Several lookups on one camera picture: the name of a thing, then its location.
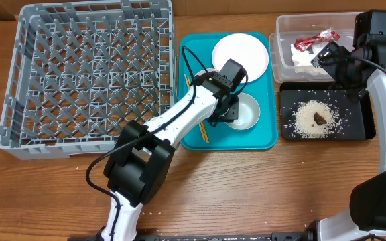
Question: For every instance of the pink bowl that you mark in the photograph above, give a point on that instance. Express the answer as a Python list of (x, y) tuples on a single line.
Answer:
[(201, 72)]

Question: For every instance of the white paper napkin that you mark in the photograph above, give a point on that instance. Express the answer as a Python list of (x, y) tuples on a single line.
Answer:
[(302, 59)]

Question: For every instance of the clear plastic waste bin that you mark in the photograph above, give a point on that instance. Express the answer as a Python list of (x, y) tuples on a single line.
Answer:
[(291, 27)]

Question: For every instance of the teal plastic serving tray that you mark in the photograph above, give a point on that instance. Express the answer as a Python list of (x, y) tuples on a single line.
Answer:
[(264, 134)]

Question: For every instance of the grey bowl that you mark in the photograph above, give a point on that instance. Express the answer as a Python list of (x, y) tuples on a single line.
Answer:
[(249, 113)]

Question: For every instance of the red snack wrapper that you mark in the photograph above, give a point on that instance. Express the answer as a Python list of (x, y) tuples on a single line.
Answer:
[(303, 44)]

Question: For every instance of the wooden chopstick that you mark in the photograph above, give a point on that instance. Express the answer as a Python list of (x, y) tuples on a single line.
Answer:
[(206, 134), (203, 132)]

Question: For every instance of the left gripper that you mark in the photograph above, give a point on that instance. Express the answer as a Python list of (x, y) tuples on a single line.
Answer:
[(232, 112)]

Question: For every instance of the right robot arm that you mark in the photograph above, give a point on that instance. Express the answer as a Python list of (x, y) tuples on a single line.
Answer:
[(365, 217)]

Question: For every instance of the wooden chopstick right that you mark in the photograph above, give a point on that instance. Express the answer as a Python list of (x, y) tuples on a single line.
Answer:
[(206, 134)]

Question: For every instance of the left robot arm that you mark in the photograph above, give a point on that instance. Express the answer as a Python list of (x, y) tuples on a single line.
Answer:
[(142, 155)]

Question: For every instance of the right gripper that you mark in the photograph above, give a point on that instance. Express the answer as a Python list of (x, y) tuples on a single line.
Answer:
[(328, 58)]

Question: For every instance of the brown food scrap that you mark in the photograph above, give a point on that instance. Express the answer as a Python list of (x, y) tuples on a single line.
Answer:
[(319, 120)]

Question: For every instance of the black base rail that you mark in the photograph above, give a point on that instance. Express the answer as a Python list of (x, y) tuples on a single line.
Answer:
[(276, 236)]

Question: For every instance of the wooden chopstick left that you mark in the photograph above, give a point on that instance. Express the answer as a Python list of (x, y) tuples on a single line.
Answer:
[(203, 132)]

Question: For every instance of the large pink round plate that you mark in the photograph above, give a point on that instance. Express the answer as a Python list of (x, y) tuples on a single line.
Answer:
[(246, 50)]

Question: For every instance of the white rice pile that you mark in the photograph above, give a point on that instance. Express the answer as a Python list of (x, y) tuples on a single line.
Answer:
[(298, 108)]

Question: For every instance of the black food waste tray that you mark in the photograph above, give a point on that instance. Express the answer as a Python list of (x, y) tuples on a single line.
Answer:
[(362, 125)]

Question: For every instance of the grey plastic dish rack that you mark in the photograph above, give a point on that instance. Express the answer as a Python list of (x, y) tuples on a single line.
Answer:
[(80, 71)]

